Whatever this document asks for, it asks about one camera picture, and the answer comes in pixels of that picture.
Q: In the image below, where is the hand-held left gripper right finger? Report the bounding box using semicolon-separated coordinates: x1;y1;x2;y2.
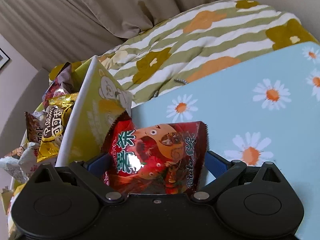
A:
191;151;290;203

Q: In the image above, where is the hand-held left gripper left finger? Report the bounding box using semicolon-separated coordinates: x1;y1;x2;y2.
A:
29;152;127;203

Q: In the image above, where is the green cardboard box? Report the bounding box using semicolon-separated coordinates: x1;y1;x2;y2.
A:
2;55;134;170

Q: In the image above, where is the white red snack packet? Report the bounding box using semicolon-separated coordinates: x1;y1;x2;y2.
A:
0;141;42;183

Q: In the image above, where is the gold snack packet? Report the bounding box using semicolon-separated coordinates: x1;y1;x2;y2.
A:
37;92;80;163

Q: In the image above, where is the blue daisy print table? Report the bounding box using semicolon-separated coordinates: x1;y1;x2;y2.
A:
131;41;320;240

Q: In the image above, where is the dark brown snack packet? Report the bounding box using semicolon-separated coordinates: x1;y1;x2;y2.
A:
42;62;75;110

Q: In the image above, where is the grey sofa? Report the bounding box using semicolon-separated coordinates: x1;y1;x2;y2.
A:
0;69;54;158

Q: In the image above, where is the striped floral blanket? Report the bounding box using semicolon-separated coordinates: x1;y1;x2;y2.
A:
49;0;320;105

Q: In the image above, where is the beige curtain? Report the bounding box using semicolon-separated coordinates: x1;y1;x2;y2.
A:
0;0;250;73

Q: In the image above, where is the framed wall picture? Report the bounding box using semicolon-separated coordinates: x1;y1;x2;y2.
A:
0;47;11;68

